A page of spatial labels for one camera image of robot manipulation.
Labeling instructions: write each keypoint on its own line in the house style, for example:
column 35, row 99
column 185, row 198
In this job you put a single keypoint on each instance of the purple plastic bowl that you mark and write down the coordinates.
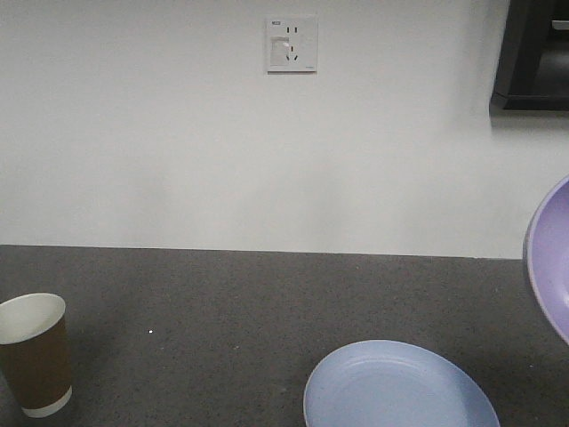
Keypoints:
column 545, row 255

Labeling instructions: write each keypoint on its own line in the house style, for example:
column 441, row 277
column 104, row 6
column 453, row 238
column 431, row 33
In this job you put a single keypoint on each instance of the brown paper cup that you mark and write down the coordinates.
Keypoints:
column 35, row 357

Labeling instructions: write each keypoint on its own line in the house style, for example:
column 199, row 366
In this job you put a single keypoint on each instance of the light blue plastic plate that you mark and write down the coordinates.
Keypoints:
column 388, row 383

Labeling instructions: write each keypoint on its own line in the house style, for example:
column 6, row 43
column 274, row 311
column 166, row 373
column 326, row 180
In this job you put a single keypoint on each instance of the black range hood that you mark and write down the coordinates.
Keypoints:
column 532, row 71

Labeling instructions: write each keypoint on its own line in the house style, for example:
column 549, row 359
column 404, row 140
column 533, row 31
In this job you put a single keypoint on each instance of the white wall power socket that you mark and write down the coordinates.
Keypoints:
column 291, row 44

